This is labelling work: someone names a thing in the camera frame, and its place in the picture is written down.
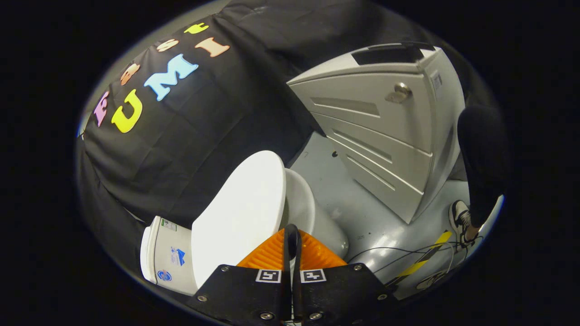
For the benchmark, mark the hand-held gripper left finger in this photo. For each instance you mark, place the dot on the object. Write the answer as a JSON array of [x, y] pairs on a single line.
[[244, 294]]

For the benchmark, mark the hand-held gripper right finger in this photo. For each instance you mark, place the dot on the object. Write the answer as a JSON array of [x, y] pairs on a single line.
[[340, 294]]

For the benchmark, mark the white toilet lid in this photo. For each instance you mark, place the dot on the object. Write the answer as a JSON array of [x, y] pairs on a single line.
[[240, 213]]

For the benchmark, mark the white toilet bowl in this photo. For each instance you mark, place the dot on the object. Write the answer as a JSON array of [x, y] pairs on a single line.
[[326, 226]]

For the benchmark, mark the white toilet tank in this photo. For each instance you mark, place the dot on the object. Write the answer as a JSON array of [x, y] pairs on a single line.
[[167, 246]]

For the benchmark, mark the yellow black floor tape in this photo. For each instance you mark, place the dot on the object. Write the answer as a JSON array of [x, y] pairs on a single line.
[[423, 260]]

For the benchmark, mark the person's black white sneaker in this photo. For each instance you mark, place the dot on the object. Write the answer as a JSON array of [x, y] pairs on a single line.
[[460, 222]]

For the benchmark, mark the white drawer cabinet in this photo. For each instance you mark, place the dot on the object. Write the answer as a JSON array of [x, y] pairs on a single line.
[[376, 149]]

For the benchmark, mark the black backdrop cloth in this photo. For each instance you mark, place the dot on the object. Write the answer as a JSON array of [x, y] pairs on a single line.
[[204, 127]]

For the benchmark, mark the person's leg in black trousers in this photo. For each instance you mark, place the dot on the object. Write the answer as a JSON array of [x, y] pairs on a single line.
[[482, 158]]

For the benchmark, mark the silver cabinet lock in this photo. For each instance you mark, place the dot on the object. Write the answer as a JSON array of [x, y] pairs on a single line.
[[398, 93]]

